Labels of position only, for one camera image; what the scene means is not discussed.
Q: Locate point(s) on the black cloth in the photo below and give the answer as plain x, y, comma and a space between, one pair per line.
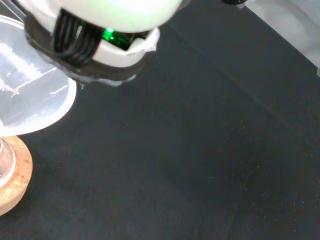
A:
175, 150

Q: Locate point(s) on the clear plastic funnel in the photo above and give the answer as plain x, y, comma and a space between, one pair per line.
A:
32, 100

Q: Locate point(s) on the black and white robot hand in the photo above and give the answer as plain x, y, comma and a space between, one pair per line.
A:
117, 52

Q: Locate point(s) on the round-bottom glass flask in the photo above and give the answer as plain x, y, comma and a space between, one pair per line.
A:
6, 162

